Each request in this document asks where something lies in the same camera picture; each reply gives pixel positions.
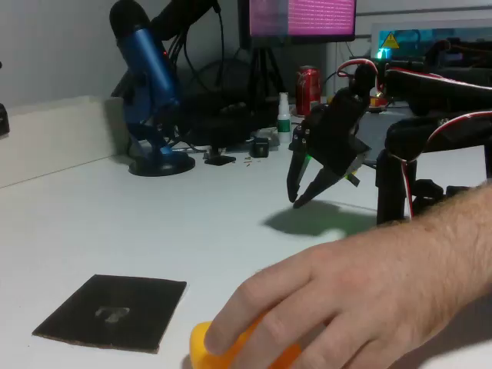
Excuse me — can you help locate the grey desk mat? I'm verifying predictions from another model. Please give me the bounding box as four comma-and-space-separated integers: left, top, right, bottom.
355, 107, 418, 155

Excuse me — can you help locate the white enclosure with window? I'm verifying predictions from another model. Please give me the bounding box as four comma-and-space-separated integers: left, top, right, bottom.
369, 21, 492, 65

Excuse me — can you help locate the black glasses case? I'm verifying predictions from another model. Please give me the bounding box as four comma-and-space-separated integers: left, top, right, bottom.
0, 102, 11, 136

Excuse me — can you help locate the person's hand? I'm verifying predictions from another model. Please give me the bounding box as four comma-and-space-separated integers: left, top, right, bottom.
204, 217, 461, 369

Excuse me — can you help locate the black cardboard square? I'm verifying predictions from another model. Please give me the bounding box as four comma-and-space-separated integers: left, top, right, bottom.
32, 274, 188, 354

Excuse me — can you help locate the small black stand base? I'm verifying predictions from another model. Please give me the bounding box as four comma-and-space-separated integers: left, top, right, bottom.
203, 144, 238, 167

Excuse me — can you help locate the small grey box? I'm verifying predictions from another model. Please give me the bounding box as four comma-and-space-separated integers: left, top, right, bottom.
251, 126, 281, 149

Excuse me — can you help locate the small black cube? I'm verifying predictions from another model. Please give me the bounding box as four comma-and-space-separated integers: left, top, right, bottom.
249, 137, 270, 158

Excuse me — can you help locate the yellow rubber duck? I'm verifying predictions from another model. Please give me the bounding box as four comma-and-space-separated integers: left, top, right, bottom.
189, 313, 303, 369

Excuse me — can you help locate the blue desktop microphone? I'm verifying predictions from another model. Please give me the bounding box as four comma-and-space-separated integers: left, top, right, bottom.
108, 0, 196, 178

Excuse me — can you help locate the white spray bottle green label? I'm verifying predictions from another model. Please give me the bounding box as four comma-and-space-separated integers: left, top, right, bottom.
277, 91, 293, 145

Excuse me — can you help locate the red white servo cable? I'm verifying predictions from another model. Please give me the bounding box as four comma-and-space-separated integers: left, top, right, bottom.
337, 57, 492, 91
397, 111, 492, 222

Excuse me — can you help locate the monitor with pink screen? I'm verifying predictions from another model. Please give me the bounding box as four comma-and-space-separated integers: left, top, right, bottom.
237, 0, 357, 49

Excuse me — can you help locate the black hanging cable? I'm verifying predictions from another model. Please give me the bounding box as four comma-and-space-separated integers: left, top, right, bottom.
165, 30, 204, 90
213, 0, 228, 89

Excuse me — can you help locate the black audio equipment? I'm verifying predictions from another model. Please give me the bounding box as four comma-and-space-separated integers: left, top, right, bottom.
180, 98, 280, 149

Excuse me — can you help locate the red soda can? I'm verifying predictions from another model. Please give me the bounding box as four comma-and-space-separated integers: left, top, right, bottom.
295, 65, 322, 117

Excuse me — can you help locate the person's forearm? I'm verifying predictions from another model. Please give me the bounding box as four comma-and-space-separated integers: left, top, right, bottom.
417, 183, 492, 320

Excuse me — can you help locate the black tripod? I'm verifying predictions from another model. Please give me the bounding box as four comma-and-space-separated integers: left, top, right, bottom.
245, 45, 288, 105

